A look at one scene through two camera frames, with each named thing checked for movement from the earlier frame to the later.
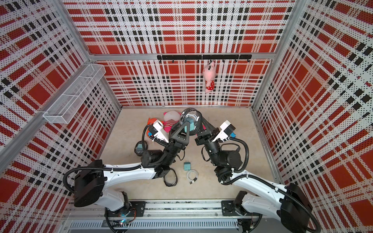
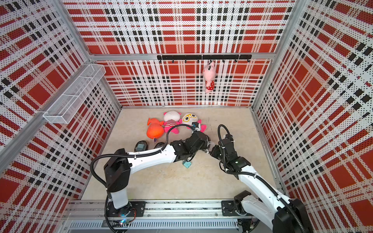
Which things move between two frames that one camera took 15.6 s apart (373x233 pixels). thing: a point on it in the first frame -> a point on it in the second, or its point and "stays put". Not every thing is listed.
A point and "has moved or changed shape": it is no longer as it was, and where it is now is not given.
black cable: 200,119 -> 160,144
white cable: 192,181 has moved or changed shape
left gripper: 178,141 -> 204,146
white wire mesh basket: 67,105 stays put
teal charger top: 140,147 stays put
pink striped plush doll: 170,118 stays put
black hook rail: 206,57 stays put
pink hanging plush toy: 209,74 stays put
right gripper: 208,136 -> 215,150
